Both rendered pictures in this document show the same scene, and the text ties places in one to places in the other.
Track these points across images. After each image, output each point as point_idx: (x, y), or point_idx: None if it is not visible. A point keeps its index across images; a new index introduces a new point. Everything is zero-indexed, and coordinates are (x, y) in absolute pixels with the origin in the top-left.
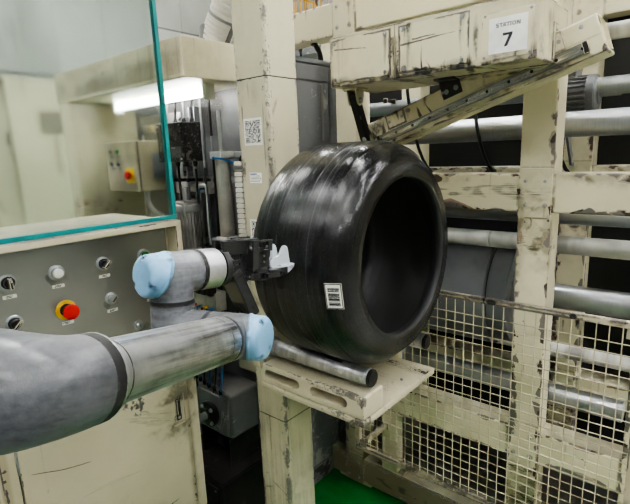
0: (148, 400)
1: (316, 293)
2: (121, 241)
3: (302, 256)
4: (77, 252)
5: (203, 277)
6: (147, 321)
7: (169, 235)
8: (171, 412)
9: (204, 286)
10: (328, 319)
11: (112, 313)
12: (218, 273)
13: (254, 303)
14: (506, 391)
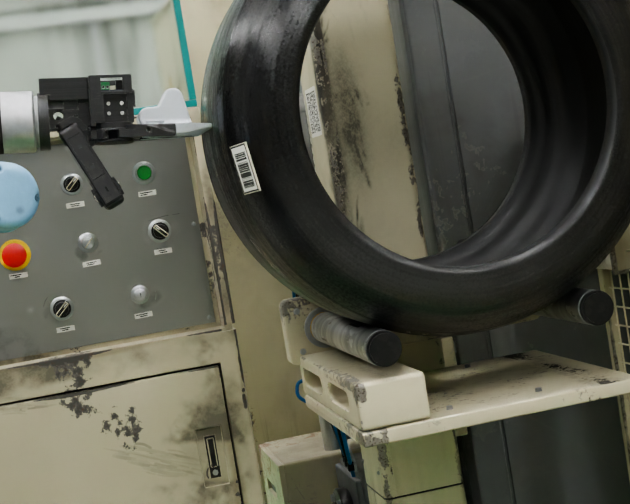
0: (149, 425)
1: (229, 169)
2: (102, 148)
3: (213, 107)
4: (29, 165)
5: None
6: (157, 290)
7: (190, 138)
8: (197, 458)
9: None
10: (255, 217)
11: (91, 269)
12: (17, 123)
13: (109, 182)
14: None
